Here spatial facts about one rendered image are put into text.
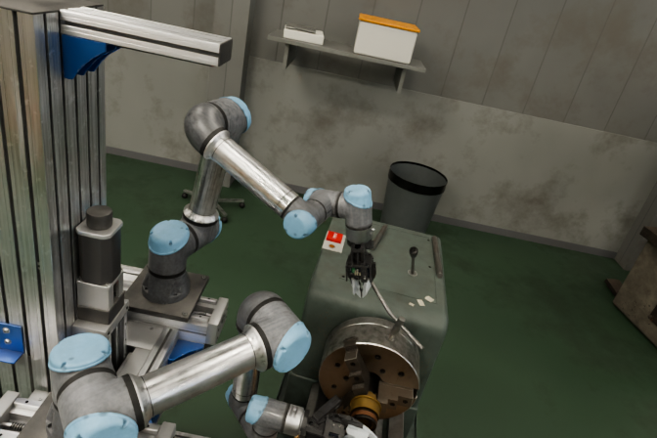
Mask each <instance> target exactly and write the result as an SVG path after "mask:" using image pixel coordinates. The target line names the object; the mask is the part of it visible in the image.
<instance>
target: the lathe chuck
mask: <svg viewBox="0 0 657 438"><path fill-rule="evenodd" d="M390 331H391V328H387V327H384V326H380V325H374V324H357V325H352V326H349V327H346V328H342V329H340V330H339V331H337V332H336V333H335V334H334V335H333V336H332V337H331V338H330V339H329V340H328V342H327V344H326V346H325V349H324V353H323V357H322V361H321V364H320V368H319V382H320V385H321V388H322V390H323V392H324V394H325V395H326V397H327V398H328V399H330V398H332V397H333V396H334V395H337V396H338V397H339V398H340V399H341V398H342V397H343V396H344V395H345V394H347V393H348V392H349V391H350V390H351V389H352V386H353V384H352V382H351V380H350V378H349V373H350V372H349V370H348V368H347V366H346V364H345V362H344V360H345V354H346V349H345V348H344V346H345V344H344V343H343V342H345V341H346V340H350V339H354V338H357V339H358V340H356V345H357V347H358V349H359V352H360V354H361V356H362V358H363V360H364V362H365V364H366V366H367V368H368V370H369V372H370V383H369V391H371V392H372V393H373V394H374V395H375V396H376V393H377V387H378V383H379V380H380V379H382V381H383V382H387V383H392V384H396V385H401V386H405V387H410V388H413V389H419V359H418V355H417V352H416V350H415V348H414V346H413V345H412V344H411V342H410V341H409V340H408V339H407V338H406V337H404V336H403V335H402V334H400V333H399V332H398V334H397V335H395V336H394V339H395V343H391V342H389V341H387V340H386V338H385V335H387V334H388V335H390V333H391V332H390ZM408 409H409V408H407V407H403V406H398V405H397V407H396V410H391V409H387V408H386V412H385V413H380V414H379V419H385V418H390V417H394V416H398V415H400V414H402V413H403V412H405V411H406V410H408Z"/></svg>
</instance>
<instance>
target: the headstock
mask: <svg viewBox="0 0 657 438"><path fill-rule="evenodd" d="M383 225H387V227H388V228H387V230H386V231H385V233H384V234H383V236H382V238H381V239H380V241H379V243H378V244H377V246H376V248H375V249H374V250H371V249H367V252H371V253H372V256H373V262H376V264H375V266H376V275H375V278H374V279H373V282H374V284H375V286H376V287H377V289H378V291H379V292H380V294H381V296H382V297H383V299H384V301H385V302H386V304H387V306H388V307H389V309H390V311H391V312H392V313H393V314H394V315H395V317H396V318H397V319H398V318H399V317H400V316H402V317H404V318H405V319H406V321H405V322H404V326H405V327H406V328H407V330H408V331H409V332H410V333H411V334H412V335H413V336H414V337H415V338H416V339H417V340H418V342H419V343H420V344H421V345H422V346H423V347H424V348H423V350H424V351H423V350H420V349H419V348H418V352H420V353H419V382H420V384H419V390H417V393H416V395H417V399H416V401H415V402H414V404H413V405H412V408H415V407H417V405H418V403H419V400H420V398H421V395H422V393H423V390H424V388H425V385H426V383H427V380H428V379H429V376H430V374H431V371H432V369H433V366H434V364H435V361H436V359H437V356H438V354H439V351H440V349H441V346H442V344H443V341H444V339H445V336H446V333H447V330H448V324H449V317H448V307H447V296H446V287H445V277H444V267H443V256H442V246H441V241H440V239H439V238H437V241H438V247H439V253H440V259H441V265H442V271H443V278H441V279H439V278H438V277H437V272H436V265H435V258H434V251H433V245H432V237H433V236H430V235H427V234H423V233H420V232H416V231H412V230H408V229H404V228H400V227H396V226H392V225H388V224H384V223H380V222H377V221H373V220H372V228H374V232H372V241H373V240H374V238H375V237H376V235H377V234H378V232H379V231H380V229H381V227H382V226H383ZM328 230H329V231H332V232H336V233H340V234H342V235H344V236H346V232H345V219H342V218H334V217H332V219H331V222H330V225H329V228H328ZM412 246H415V247H416V248H417V249H418V255H417V256H416V258H415V271H416V272H417V275H416V276H411V275H409V273H408V271H409V270H411V268H412V257H411V255H410V253H409V250H410V248H411V247H412ZM350 252H351V246H349V245H348V244H347V238H345V242H344V245H343V248H342V252H341V253H340V252H336V251H332V250H329V249H325V248H323V249H322V250H321V253H320V256H319V259H318V262H317V264H316V267H315V270H314V273H313V276H312V279H311V282H310V284H309V287H308V291H307V295H306V299H305V304H304V309H303V313H302V318H301V322H303V323H304V325H305V327H306V328H307V329H308V330H309V332H310V334H311V345H310V348H309V350H308V352H307V354H306V356H305V357H304V359H303V360H302V361H301V362H300V363H299V364H298V365H297V366H296V367H295V368H293V369H292V370H291V371H292V372H293V373H294V374H297V375H301V376H304V377H308V378H312V379H315V380H319V379H318V377H319V376H317V375H318V372H319V371H317V370H318V368H320V364H321V361H322V357H323V353H324V349H325V347H324V346H325V345H326V342H327V339H328V338H327V336H329V334H330V333H331V331H332V330H333V329H334V328H335V327H337V326H338V325H339V324H341V323H343V322H345V321H347V320H350V319H354V318H359V317H376V318H381V319H384V320H387V321H390V322H392V323H394V324H395V321H394V320H393V319H392V318H391V317H390V316H389V315H388V313H387V312H386V310H385V309H384V307H383V305H382V304H381V302H380V300H379V298H378V297H377V295H376V293H375V292H374V290H373V288H372V287H371V288H370V290H369V292H368V293H367V295H366V296H365V297H364V298H360V297H359V296H358V295H357V294H356V293H355V294H353V287H352V286H351V281H350V279H349V278H348V281H347V282H346V268H345V266H346V261H347V258H348V254H350ZM426 296H429V297H431V298H432V299H434V300H433V301H432V302H429V301H428V300H427V299H425V297H426ZM417 299H420V300H422V302H423V303H424V305H425V306H420V305H419V304H418V302H417ZM410 302H411V303H413V304H415V305H414V306H412V305H410V304H409V303H410ZM323 313H324V314H323ZM320 315H321V316H322V317H321V316H320ZM320 340H321V341H320ZM315 344H316V345H315ZM323 345H324V346H323ZM317 348H319V349H317ZM315 349H316V350H315ZM311 351H312V352H311ZM321 352H322V353H321ZM429 359H430V360H429ZM317 361H318V362H317ZM428 361H429V363H428ZM422 362H423V363H422ZM308 363H309V364H308ZM428 364H429V365H428ZM421 366H422V367H421ZM311 367H312V368H311ZM420 367H421V368H420ZM310 368H311V369H310ZM313 368H314V369H313Z"/></svg>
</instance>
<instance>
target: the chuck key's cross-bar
mask: <svg viewBox="0 0 657 438"><path fill-rule="evenodd" d="M372 288H373V290H374V292H375V293H376V295H377V297H378V298H379V300H380V302H381V304H382V305H383V307H384V309H385V310H386V312H387V313H388V315H389V316H390V317H391V318H392V319H393V320H394V321H395V323H396V322H397V320H398V319H397V318H396V317H395V315H394V314H393V313H392V312H391V311H390V309H389V307H388V306H387V304H386V302H385V301H384V299H383V297H382V296H381V294H380V292H379V291H378V289H377V287H376V286H375V284H374V282H372ZM400 328H401V329H402V330H403V331H404V332H405V333H406V335H407V336H408V337H409V338H410V339H411V340H412V341H413V342H414V343H415V344H416V346H417V347H418V348H419V349H420V350H423V348H424V347H423V346H422V345H421V344H420V343H419V342H418V340H417V339H416V338H415V337H414V336H413V335H412V334H411V333H410V332H409V331H408V330H407V328H406V327H405V326H404V325H401V326H400Z"/></svg>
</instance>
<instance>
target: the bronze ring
mask: <svg viewBox="0 0 657 438"><path fill-rule="evenodd" d="M350 409H351V410H350V416H351V417H353V418H355V419H357V420H358V421H360V422H361V423H362V424H363V425H364V426H366V427H367V428H368V429H369V430H370V431H375V430H376V426H377V422H378V420H379V414H380V412H381V405H380V403H379V402H378V401H377V400H376V396H375V395H374V394H373V393H372V392H371V391H369V393H368V395H358V396H355V397H353V398H352V399H351V401H350Z"/></svg>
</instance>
